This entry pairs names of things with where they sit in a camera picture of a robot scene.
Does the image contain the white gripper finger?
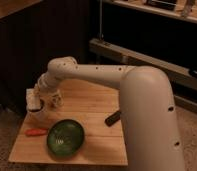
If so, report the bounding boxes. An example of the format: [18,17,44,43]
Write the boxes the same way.
[52,94,63,107]
[32,94,44,110]

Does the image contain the green glass bowl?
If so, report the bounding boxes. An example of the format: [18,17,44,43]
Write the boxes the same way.
[46,119,85,157]

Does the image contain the wooden shelf with items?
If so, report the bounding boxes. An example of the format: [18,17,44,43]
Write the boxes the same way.
[103,0,197,24]

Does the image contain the orange carrot toy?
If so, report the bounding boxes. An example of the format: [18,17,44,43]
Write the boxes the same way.
[25,129,47,136]

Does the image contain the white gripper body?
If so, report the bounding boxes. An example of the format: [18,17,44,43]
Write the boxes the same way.
[34,78,60,99]

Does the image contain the metal rail beam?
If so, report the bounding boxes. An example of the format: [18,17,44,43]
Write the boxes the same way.
[89,38,197,90]

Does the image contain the black remote control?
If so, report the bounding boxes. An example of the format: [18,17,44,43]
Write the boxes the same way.
[105,111,121,126]

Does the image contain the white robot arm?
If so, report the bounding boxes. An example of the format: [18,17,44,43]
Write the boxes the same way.
[26,57,185,171]

